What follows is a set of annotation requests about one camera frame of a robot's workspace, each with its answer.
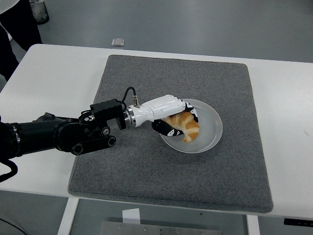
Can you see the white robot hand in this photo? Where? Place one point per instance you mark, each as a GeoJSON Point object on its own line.
{"type": "Point", "coordinates": [159, 107]}

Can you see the golden croissant bread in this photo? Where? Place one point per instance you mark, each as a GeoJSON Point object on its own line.
{"type": "Point", "coordinates": [190, 127]}

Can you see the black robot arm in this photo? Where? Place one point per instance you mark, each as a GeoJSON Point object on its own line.
{"type": "Point", "coordinates": [49, 134]}

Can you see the light grey round plate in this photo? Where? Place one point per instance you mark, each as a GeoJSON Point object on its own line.
{"type": "Point", "coordinates": [207, 139]}

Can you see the grey felt mat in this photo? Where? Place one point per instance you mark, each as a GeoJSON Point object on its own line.
{"type": "Point", "coordinates": [171, 171]}

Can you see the small silver floor box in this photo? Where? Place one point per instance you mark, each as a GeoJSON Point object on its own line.
{"type": "Point", "coordinates": [118, 42]}

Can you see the white table leg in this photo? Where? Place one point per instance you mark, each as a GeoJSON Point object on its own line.
{"type": "Point", "coordinates": [66, 218]}
{"type": "Point", "coordinates": [252, 226]}

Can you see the dark mesh waste bin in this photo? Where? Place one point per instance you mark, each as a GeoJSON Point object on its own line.
{"type": "Point", "coordinates": [40, 11]}

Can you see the person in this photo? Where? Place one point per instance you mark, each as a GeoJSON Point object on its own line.
{"type": "Point", "coordinates": [22, 27]}

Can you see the black table control panel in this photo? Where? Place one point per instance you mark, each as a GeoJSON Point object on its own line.
{"type": "Point", "coordinates": [298, 221]}

